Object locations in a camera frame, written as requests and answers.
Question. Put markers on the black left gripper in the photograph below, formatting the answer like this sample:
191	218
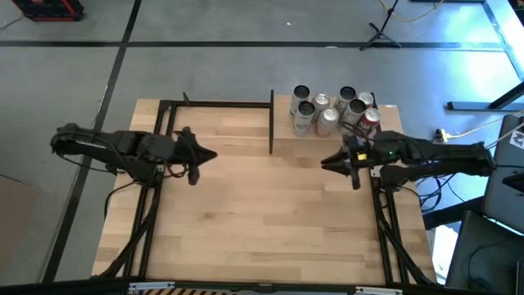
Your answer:
186	151

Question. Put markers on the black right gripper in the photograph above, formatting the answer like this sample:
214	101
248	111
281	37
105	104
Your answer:
364	157

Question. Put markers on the pink Spindrift can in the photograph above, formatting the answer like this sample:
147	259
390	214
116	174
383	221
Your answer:
326	123

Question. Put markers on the silver Celsius can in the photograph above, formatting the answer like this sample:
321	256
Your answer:
346	96
356	107

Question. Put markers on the silver-topped beverage can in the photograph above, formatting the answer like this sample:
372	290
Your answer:
320	100

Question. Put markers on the white Celsius Arctic can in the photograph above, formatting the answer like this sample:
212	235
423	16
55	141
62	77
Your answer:
298	104

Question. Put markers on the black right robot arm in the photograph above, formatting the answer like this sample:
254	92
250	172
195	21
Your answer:
442	157

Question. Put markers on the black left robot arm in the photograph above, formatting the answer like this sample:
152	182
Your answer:
102	145

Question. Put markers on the wooden shelf board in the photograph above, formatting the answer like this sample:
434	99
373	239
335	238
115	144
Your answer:
286	139

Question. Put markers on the yellow power plug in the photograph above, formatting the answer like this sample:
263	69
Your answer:
441	134

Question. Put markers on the black desk leg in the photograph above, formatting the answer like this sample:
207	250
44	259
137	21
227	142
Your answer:
450	214
471	105

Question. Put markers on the black tripod stand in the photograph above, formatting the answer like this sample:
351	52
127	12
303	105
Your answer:
380	34

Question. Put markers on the yellow black hazard tape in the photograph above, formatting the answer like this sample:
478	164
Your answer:
184	292

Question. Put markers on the grey desk top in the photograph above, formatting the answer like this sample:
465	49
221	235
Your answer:
503	184

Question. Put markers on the black rig crossbar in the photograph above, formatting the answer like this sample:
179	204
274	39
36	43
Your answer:
82	287

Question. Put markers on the black and white sticker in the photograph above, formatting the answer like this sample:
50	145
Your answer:
518	140

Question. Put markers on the red and black crate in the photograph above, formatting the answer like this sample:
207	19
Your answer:
49	10

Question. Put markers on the grey metal bracket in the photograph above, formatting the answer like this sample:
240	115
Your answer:
378	290
151	285

